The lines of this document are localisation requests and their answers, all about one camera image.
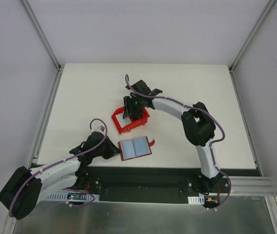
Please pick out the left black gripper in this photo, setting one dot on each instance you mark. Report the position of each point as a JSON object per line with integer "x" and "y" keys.
{"x": 108, "y": 148}

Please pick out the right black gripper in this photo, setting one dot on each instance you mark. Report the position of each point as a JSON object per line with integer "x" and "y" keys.
{"x": 133, "y": 107}

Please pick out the red plastic bin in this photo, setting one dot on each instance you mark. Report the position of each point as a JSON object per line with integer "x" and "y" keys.
{"x": 128, "y": 124}

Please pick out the red leather card holder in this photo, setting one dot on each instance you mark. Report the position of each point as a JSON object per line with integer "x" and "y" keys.
{"x": 135, "y": 148}

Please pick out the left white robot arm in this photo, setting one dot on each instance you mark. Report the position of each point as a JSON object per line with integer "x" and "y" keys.
{"x": 27, "y": 187}

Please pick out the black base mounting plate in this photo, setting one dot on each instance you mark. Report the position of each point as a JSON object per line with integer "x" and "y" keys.
{"x": 149, "y": 185}

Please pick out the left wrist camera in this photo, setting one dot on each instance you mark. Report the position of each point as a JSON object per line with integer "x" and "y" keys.
{"x": 100, "y": 129}

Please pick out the left white cable duct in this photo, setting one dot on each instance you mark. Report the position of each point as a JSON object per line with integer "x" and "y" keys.
{"x": 72, "y": 196}

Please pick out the white cable duct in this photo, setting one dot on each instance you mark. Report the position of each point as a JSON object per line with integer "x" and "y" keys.
{"x": 72, "y": 196}
{"x": 196, "y": 200}

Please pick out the right white cable duct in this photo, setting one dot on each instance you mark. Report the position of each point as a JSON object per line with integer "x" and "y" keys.
{"x": 196, "y": 200}

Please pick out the left aluminium frame post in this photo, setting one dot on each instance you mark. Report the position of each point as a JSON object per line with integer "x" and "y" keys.
{"x": 40, "y": 33}

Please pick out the aluminium frame post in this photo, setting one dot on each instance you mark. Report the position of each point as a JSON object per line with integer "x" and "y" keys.
{"x": 40, "y": 33}
{"x": 252, "y": 34}

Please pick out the right aluminium frame post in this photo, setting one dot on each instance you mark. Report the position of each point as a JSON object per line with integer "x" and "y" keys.
{"x": 252, "y": 34}

